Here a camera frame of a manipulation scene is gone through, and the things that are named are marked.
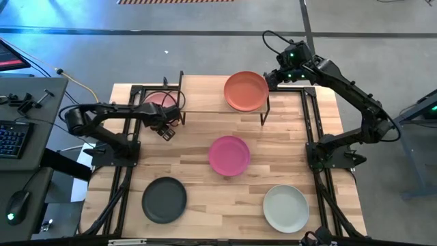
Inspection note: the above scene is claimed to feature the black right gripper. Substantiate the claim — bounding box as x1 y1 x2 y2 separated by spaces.
264 66 310 92

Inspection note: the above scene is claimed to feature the black metal clamp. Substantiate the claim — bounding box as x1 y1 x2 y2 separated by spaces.
16 89 55 118

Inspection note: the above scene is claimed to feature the wooden shelf with black frame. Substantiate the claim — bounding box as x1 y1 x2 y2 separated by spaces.
177 70 271 126

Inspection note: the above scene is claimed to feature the dark grey bowl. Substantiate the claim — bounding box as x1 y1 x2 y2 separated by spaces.
141 176 188 225

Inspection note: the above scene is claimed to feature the black computer mouse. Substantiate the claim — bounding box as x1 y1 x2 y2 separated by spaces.
5 189 31 226

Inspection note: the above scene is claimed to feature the grey desk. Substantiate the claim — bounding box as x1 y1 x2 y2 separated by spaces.
0 75 70 242

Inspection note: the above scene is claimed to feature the yellow cable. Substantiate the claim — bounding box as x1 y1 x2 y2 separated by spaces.
56 68 100 104

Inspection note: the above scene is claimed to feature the black padded bar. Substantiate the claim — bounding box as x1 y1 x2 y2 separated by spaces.
40 148 94 182

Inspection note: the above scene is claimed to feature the black device with green light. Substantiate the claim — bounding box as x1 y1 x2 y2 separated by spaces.
418 89 437 120

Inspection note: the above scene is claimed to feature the black cable clump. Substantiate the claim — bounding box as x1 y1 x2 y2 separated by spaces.
300 225 339 246

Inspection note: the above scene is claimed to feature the white paper sheet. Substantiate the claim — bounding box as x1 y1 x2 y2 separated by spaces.
70 142 103 203

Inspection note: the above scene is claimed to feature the black computer monitor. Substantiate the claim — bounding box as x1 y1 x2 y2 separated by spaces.
0 38 31 72

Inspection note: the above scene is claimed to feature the white metal bracket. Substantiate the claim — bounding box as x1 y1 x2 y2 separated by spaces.
108 238 147 246

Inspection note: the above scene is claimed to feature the orange plate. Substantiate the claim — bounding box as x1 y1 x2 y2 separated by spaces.
223 70 270 113

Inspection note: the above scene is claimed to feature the light grey plate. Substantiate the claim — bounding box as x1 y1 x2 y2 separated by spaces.
262 184 310 234

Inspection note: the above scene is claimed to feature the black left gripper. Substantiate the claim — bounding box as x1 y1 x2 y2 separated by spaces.
145 102 182 141

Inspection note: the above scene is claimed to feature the salmon red plate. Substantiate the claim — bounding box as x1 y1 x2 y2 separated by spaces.
143 91 179 107

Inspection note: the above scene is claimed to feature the black aluminium table frame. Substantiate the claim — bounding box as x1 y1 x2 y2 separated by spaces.
78 83 368 240

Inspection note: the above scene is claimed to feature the small metal clip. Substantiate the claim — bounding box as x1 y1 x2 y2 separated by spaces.
40 218 55 233

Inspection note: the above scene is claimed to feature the black backlit keyboard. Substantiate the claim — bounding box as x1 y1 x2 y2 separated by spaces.
0 120 32 160

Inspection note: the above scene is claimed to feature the magenta pink plate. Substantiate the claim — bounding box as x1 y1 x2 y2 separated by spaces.
208 135 252 177

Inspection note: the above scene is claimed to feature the grey metal stand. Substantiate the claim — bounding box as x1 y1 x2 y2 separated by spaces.
375 87 437 201

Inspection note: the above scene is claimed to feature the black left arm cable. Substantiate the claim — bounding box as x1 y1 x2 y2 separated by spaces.
160 89 187 127

